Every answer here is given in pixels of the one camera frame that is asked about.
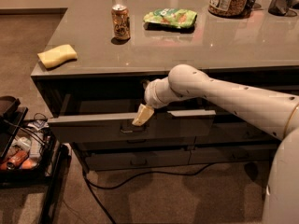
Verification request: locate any grey counter cabinet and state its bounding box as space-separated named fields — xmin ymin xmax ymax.
xmin=32 ymin=0 xmax=299 ymax=171

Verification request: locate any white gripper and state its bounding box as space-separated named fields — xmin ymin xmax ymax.
xmin=132 ymin=77 xmax=180 ymax=126

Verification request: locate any orange soda can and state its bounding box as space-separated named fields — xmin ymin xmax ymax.
xmin=111 ymin=4 xmax=131 ymax=40

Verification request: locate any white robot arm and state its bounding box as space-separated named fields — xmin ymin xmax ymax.
xmin=133 ymin=64 xmax=299 ymax=224

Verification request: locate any black floor cable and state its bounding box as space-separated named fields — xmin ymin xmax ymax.
xmin=81 ymin=161 xmax=219 ymax=224

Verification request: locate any yellow sponge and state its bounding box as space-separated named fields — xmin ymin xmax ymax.
xmin=37 ymin=44 xmax=78 ymax=69

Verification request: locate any green chip bag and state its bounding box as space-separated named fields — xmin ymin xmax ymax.
xmin=143 ymin=8 xmax=197 ymax=29

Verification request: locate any grey drawer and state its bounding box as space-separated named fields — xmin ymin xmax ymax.
xmin=85 ymin=149 xmax=191 ymax=171
xmin=49 ymin=94 xmax=216 ymax=143
xmin=195 ymin=122 xmax=276 ymax=145
xmin=76 ymin=136 xmax=195 ymax=151
xmin=189 ymin=144 xmax=277 ymax=164

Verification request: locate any black cart with clutter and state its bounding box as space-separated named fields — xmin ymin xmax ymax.
xmin=0 ymin=96 xmax=68 ymax=224

